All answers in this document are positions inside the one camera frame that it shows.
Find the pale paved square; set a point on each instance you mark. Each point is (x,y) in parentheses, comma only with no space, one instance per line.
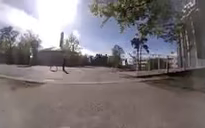
(86,73)

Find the bicycle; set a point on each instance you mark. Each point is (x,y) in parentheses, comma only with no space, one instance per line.
(54,68)

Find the row of trees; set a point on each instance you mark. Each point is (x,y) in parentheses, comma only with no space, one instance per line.
(16,46)

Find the low building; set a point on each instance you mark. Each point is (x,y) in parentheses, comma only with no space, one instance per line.
(51,56)

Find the kerb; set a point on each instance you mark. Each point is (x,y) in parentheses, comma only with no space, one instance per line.
(76,82)

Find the grey asphalt road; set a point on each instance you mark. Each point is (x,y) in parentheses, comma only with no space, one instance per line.
(100,106)

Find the large leafy tree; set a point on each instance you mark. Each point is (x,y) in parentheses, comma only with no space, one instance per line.
(140,16)

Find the tall chimney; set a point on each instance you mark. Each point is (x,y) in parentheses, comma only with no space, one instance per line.
(61,40)

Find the small tree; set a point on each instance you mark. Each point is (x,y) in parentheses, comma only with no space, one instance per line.
(71,45)

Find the tall building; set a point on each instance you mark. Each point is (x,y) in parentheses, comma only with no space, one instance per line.
(198,33)

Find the person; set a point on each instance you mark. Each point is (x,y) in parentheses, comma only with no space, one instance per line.
(64,64)

